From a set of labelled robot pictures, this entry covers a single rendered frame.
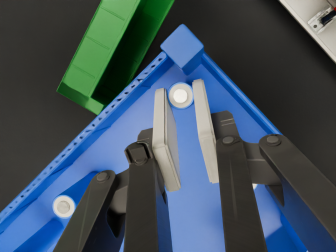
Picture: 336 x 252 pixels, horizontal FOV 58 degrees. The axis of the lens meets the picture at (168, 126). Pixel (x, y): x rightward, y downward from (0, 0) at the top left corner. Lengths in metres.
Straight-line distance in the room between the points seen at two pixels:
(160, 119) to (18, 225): 0.21
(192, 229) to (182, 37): 0.17
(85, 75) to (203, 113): 0.36
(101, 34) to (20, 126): 0.38
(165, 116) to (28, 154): 0.64
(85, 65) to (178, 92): 0.32
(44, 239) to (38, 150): 0.50
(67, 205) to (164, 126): 0.10
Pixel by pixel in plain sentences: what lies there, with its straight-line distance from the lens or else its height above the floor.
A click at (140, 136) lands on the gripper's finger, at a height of 0.50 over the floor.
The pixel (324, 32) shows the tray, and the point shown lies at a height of 0.11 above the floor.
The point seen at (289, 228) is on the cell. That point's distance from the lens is 0.27.
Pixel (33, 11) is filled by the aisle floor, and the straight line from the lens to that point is 0.79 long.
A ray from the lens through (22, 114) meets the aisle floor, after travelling 0.79.
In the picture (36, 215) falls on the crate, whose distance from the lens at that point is 0.32.
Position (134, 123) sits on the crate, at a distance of 0.27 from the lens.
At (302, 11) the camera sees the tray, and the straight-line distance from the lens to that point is 0.59.
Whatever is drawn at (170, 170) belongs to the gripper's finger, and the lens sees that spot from 0.15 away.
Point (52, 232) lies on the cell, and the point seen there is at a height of 0.42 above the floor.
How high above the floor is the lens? 0.66
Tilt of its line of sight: 81 degrees down
